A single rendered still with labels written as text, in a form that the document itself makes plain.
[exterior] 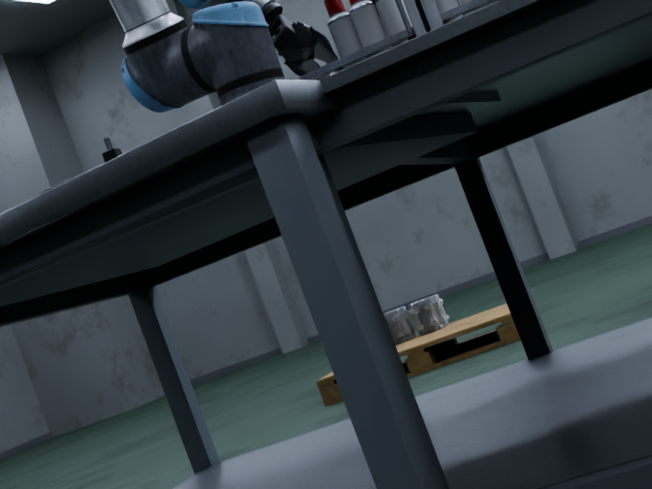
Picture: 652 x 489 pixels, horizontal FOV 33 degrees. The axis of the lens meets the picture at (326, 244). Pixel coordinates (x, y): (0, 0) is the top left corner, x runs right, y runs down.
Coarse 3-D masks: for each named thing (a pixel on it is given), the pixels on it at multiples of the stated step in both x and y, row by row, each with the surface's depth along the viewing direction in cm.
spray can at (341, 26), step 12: (324, 0) 211; (336, 0) 210; (336, 12) 210; (336, 24) 209; (348, 24) 209; (336, 36) 210; (348, 36) 209; (348, 48) 209; (360, 48) 209; (360, 60) 209
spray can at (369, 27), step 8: (352, 0) 208; (360, 0) 207; (368, 0) 208; (352, 8) 207; (360, 8) 206; (368, 8) 206; (352, 16) 208; (360, 16) 206; (368, 16) 206; (376, 16) 207; (360, 24) 207; (368, 24) 206; (376, 24) 206; (360, 32) 207; (368, 32) 206; (376, 32) 206; (384, 32) 207; (360, 40) 208; (368, 40) 206; (376, 40) 206; (368, 56) 207
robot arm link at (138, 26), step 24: (120, 0) 186; (144, 0) 186; (144, 24) 186; (168, 24) 186; (144, 48) 186; (168, 48) 186; (144, 72) 188; (168, 72) 186; (144, 96) 190; (168, 96) 189; (192, 96) 190
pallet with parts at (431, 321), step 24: (384, 312) 636; (408, 312) 620; (432, 312) 613; (480, 312) 624; (504, 312) 564; (408, 336) 622; (432, 336) 588; (456, 336) 556; (480, 336) 619; (504, 336) 549; (408, 360) 564; (432, 360) 561; (456, 360) 557; (336, 384) 575
